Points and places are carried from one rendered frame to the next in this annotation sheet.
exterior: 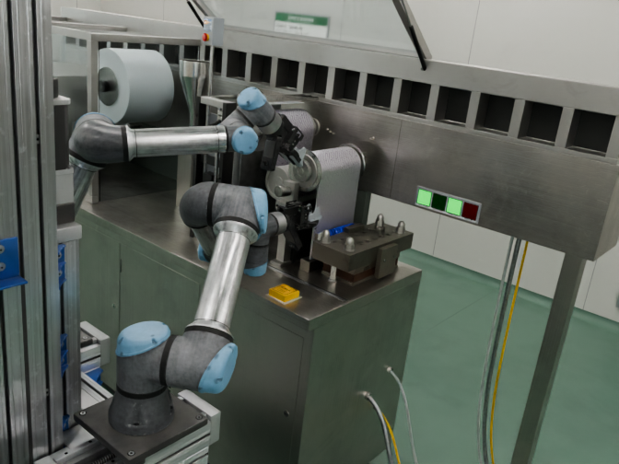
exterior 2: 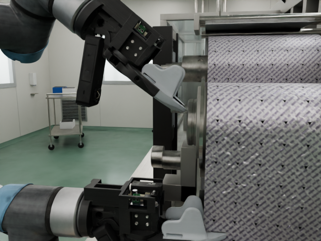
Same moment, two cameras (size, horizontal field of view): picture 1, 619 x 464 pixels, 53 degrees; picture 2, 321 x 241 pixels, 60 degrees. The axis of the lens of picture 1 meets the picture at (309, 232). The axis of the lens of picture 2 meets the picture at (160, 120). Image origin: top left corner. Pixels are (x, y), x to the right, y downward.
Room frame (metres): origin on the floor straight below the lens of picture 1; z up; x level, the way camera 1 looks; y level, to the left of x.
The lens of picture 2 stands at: (1.82, -0.31, 1.33)
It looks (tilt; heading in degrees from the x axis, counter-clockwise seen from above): 10 degrees down; 61
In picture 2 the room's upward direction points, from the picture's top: straight up
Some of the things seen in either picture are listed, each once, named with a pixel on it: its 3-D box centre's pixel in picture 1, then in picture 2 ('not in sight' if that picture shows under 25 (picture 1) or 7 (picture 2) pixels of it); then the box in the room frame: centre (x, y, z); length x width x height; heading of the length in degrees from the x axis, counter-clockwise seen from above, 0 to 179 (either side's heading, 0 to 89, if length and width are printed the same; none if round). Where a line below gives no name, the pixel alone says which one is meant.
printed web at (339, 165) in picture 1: (297, 182); (263, 157); (2.27, 0.07, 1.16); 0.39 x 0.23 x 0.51; 52
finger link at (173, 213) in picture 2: not in sight; (194, 213); (2.06, 0.01, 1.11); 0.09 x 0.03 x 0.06; 143
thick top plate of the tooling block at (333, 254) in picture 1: (364, 244); not in sight; (2.11, -0.20, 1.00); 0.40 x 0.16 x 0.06; 142
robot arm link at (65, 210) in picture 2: (274, 223); (77, 211); (1.91, 0.11, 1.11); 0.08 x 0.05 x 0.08; 52
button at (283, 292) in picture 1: (284, 293); not in sight; (1.81, 0.06, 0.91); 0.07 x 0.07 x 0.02; 52
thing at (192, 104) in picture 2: (302, 170); (194, 122); (2.08, 0.05, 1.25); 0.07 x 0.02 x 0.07; 52
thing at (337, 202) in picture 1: (335, 207); (287, 229); (2.15, -0.08, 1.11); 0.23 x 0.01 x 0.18; 142
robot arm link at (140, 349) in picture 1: (145, 354); not in sight; (1.24, 0.34, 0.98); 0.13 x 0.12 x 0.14; 85
